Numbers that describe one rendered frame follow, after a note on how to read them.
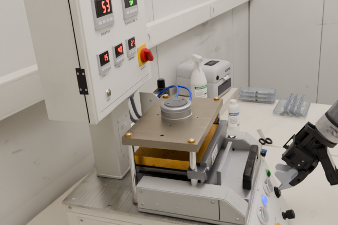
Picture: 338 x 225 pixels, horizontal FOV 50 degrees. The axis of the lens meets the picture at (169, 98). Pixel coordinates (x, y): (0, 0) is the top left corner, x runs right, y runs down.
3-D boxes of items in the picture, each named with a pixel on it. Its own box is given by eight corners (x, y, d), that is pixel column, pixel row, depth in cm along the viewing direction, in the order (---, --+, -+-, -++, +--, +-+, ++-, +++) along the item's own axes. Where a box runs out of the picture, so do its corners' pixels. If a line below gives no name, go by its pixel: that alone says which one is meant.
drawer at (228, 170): (130, 195, 92) (127, 168, 90) (161, 152, 112) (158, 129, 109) (249, 213, 82) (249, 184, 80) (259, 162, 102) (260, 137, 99)
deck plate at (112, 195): (62, 204, 93) (61, 201, 92) (122, 140, 123) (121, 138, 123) (245, 236, 77) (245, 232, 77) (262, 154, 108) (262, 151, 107)
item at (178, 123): (102, 168, 89) (94, 119, 84) (150, 116, 116) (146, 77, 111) (199, 181, 81) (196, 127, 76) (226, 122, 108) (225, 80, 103)
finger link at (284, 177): (265, 179, 104) (285, 157, 100) (282, 191, 104) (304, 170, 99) (264, 185, 101) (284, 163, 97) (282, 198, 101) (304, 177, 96)
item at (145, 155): (134, 169, 90) (129, 134, 86) (164, 129, 109) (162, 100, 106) (201, 178, 84) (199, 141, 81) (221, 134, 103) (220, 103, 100)
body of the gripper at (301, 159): (280, 147, 103) (309, 117, 97) (307, 165, 102) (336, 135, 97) (279, 161, 96) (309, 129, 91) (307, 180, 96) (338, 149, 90)
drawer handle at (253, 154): (242, 189, 85) (242, 174, 83) (251, 156, 98) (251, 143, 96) (251, 190, 84) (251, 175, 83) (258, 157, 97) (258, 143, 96)
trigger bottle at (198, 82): (188, 103, 184) (185, 54, 175) (202, 99, 186) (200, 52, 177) (196, 108, 176) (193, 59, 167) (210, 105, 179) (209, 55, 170)
